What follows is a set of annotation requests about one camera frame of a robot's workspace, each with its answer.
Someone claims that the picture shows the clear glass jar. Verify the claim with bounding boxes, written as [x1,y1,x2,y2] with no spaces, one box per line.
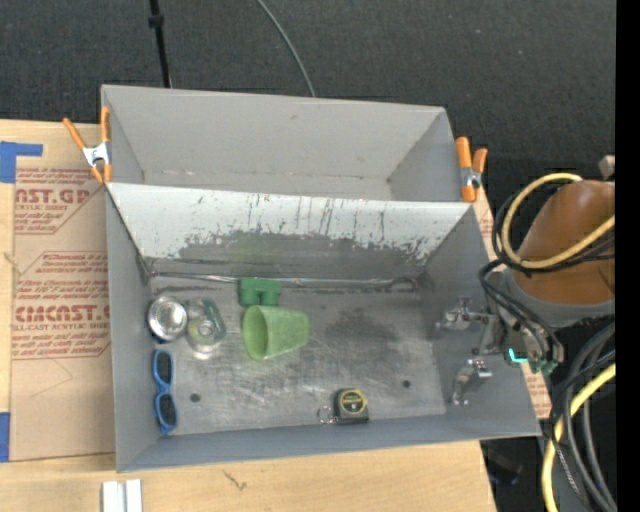
[185,297,228,361]

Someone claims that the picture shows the green plastic cup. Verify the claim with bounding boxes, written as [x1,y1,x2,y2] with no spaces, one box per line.
[241,305,312,362]

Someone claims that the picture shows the grey metal bin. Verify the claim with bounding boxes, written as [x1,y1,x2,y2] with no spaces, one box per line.
[99,83,544,474]

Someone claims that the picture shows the black and yellow tape measure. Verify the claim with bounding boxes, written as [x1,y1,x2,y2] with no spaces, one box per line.
[316,387,371,426]

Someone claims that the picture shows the silver metal can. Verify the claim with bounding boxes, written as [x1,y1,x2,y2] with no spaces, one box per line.
[146,295,189,344]

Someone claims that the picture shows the blue sunglasses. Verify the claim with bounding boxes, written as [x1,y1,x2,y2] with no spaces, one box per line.
[151,348,180,437]

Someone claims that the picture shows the brown cardboard board, red print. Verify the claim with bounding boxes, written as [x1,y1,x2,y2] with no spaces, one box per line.
[0,118,553,464]

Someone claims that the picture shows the small green plastic block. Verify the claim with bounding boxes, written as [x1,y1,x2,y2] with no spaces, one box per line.
[237,277,284,308]

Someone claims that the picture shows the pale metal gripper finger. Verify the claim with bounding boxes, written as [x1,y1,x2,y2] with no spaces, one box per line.
[433,296,495,332]
[451,356,494,407]

